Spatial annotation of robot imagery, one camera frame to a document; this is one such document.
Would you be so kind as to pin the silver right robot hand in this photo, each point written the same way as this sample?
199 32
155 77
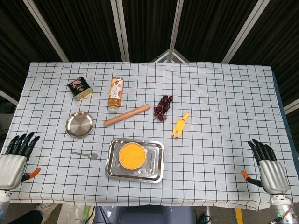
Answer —
273 175

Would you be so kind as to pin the white checked tablecloth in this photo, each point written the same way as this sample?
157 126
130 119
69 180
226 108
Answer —
210 93

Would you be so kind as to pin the silver metal spoon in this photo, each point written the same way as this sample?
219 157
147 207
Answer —
93 156

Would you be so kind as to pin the round stainless steel plate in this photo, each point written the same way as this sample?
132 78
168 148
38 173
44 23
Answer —
79 124

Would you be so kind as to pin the black luncheon meat tin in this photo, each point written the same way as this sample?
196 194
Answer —
79 88

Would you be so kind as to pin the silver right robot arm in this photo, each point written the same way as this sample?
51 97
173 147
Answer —
283 207

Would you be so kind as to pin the juice bottle with label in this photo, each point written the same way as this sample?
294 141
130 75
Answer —
115 93

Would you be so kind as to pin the dark folding screen white frames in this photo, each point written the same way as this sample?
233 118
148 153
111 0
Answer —
81 23

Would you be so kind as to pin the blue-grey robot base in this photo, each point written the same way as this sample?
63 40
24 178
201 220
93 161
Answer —
144 215

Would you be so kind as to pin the rectangular stainless steel tray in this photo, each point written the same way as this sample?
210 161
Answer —
154 163

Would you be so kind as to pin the clear plastic bag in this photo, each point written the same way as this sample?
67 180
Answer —
74 213

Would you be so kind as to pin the yellow rubber chicken toy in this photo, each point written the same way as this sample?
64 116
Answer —
179 127

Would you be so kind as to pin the bunch of red grapes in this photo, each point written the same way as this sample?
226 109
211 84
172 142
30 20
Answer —
162 108

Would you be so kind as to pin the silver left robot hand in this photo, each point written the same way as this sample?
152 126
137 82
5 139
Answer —
11 168

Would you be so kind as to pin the wooden rolling pin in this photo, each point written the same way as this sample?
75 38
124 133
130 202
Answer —
126 116

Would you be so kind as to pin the bowl of orange powder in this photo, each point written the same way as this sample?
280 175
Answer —
132 155

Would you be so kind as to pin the light grey shoe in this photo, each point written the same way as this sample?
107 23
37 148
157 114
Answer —
46 209

